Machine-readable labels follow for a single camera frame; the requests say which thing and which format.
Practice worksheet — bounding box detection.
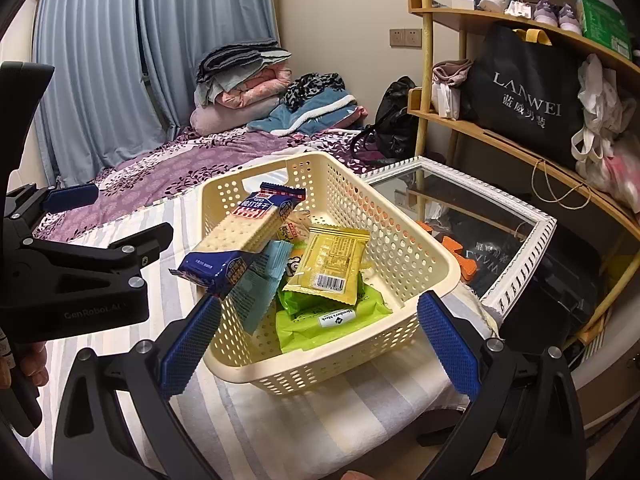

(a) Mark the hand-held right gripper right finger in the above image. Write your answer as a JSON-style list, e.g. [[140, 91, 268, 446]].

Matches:
[[416, 290, 587, 480]]

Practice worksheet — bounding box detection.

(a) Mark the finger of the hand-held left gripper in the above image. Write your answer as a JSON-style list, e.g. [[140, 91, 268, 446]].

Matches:
[[5, 182, 101, 234], [21, 221, 175, 287]]

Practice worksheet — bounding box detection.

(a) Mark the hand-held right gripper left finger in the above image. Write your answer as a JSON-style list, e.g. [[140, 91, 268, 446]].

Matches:
[[52, 294, 223, 480]]

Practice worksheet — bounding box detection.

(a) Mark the light blue snack bag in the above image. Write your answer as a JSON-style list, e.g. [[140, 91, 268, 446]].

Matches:
[[232, 240, 295, 333]]

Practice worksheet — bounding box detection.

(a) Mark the cream perforated plastic basket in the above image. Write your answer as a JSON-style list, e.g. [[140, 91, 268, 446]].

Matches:
[[199, 151, 462, 397]]

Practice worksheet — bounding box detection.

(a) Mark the dark blue cracker packet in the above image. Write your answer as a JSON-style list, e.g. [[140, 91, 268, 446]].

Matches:
[[169, 182, 307, 301]]

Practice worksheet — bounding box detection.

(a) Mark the green snack packet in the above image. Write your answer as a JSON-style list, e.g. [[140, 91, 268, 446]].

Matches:
[[276, 282, 393, 356]]

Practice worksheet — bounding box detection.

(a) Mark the yellow packet with barcode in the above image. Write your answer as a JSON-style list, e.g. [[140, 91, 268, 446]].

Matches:
[[282, 226, 371, 306]]

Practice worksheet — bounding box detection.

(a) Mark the clear biscuit bag yellow label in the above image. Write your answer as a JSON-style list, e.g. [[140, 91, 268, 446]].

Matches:
[[277, 210, 313, 246]]

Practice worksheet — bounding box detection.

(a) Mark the person's left hand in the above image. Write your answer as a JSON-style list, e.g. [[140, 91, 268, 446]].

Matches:
[[0, 342, 51, 392]]

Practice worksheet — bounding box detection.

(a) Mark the purple floral bedsheet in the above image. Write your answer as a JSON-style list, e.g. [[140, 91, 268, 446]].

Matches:
[[32, 127, 401, 246]]

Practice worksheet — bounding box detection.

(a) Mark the white framed mirror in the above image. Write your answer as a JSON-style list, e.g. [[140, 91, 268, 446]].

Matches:
[[360, 156, 558, 316]]

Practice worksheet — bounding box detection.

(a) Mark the striped blanket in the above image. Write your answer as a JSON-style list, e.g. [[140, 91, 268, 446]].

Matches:
[[25, 195, 501, 480]]

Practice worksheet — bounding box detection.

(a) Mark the blue-grey curtain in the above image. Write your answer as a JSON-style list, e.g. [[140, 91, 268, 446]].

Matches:
[[137, 0, 281, 131], [32, 0, 151, 181]]

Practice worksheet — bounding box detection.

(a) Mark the light grey folded cloth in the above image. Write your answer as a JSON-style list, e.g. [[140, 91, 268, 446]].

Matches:
[[194, 49, 293, 106]]

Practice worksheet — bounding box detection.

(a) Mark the pink folded quilt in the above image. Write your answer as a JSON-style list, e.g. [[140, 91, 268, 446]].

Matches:
[[215, 67, 293, 109]]

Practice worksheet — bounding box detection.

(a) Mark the dark grey folded blanket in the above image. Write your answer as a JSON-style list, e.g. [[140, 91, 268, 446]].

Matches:
[[196, 39, 281, 83]]

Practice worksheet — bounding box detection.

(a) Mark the bamboo shelf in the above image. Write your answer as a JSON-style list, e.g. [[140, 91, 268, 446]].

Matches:
[[406, 0, 640, 351]]

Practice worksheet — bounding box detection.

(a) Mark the blue fleece blanket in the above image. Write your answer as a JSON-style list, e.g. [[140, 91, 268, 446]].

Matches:
[[246, 89, 368, 137]]

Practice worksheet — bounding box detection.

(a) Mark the pink plastic bag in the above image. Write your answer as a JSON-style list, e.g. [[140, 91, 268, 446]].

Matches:
[[600, 135, 640, 211]]

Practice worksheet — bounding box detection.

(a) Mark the leopard print cloth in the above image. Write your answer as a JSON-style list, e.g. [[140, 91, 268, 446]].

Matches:
[[284, 72, 347, 113]]

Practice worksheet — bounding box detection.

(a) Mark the black shopping bag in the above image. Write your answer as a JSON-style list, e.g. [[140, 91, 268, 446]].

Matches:
[[460, 22, 591, 171]]

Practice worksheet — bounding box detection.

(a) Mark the pinkish cloth bundle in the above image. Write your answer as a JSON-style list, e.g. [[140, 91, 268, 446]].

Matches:
[[431, 58, 473, 120]]

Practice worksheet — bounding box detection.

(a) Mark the white plastic bag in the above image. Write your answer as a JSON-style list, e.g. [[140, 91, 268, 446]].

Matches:
[[570, 55, 626, 196]]

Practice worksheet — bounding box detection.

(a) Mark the purple sneaker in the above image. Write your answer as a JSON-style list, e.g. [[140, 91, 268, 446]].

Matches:
[[557, 4, 583, 36], [532, 1, 563, 23]]

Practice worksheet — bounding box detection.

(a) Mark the green carton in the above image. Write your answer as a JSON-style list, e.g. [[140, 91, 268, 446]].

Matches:
[[575, 0, 633, 58]]

